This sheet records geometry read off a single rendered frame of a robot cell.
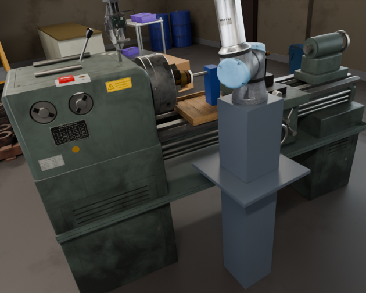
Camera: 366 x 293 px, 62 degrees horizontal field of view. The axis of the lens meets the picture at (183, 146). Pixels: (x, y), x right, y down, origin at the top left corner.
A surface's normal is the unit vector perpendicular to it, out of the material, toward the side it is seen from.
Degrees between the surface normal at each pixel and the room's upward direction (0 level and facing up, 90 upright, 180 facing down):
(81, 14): 90
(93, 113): 90
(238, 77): 98
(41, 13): 90
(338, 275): 0
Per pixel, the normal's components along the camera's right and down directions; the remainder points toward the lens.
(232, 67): -0.47, 0.58
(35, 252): -0.09, -0.86
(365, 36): -0.85, 0.33
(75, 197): 0.41, 0.42
